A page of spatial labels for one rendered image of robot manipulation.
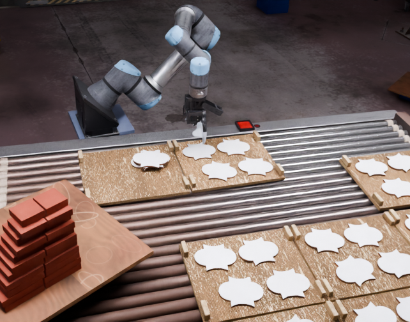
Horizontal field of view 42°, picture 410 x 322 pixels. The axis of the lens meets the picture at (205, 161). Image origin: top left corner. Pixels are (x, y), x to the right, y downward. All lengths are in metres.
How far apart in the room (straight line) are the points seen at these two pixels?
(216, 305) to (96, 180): 0.77
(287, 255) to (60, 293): 0.78
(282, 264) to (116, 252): 0.57
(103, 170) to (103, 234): 0.51
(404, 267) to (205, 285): 0.70
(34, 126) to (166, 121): 1.04
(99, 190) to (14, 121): 2.41
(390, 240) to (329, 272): 0.31
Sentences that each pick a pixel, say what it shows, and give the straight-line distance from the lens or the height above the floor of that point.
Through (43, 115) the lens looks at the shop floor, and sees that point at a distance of 4.51.
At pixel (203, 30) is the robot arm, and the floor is 1.33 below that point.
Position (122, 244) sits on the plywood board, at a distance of 1.76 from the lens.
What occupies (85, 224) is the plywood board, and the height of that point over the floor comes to 1.04.
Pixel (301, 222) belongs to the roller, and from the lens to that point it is 2.10.
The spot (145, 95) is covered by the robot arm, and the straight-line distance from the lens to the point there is 2.59.
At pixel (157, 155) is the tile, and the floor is 0.97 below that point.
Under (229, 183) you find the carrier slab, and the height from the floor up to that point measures 0.94.
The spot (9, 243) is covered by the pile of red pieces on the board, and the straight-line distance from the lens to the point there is 1.53.
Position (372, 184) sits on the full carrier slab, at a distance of 2.35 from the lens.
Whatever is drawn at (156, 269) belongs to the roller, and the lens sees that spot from 1.84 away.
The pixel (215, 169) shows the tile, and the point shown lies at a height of 0.94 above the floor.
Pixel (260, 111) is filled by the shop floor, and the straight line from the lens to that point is 4.62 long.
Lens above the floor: 2.27
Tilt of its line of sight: 35 degrees down
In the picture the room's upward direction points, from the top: 4 degrees clockwise
